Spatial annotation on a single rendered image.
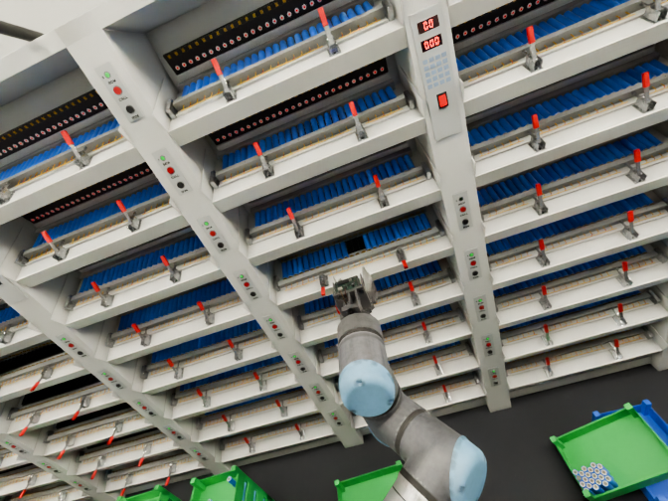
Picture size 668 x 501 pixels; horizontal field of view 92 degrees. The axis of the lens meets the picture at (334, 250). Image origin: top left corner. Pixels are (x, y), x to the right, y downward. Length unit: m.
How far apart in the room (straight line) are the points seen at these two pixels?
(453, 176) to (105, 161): 0.91
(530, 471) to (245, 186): 1.48
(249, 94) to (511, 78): 0.63
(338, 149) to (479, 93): 0.37
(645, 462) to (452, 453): 1.13
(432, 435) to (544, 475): 1.10
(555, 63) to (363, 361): 0.81
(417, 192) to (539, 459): 1.19
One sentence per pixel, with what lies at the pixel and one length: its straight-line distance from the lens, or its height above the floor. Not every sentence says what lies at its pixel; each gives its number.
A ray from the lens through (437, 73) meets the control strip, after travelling 0.89.
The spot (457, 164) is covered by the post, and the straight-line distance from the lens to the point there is 0.96.
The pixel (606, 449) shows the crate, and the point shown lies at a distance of 1.70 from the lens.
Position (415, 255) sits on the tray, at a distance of 1.06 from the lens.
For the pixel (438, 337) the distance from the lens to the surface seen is 1.34.
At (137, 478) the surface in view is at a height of 0.15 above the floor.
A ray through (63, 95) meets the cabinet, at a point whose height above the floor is 1.73.
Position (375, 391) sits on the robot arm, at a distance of 0.57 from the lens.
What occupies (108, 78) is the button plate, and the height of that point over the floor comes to 1.69.
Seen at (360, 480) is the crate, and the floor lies 0.02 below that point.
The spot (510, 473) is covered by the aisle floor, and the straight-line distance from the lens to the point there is 1.69.
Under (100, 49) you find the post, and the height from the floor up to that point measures 1.74.
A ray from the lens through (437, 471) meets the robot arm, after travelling 0.60.
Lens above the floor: 1.56
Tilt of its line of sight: 30 degrees down
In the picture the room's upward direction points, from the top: 24 degrees counter-clockwise
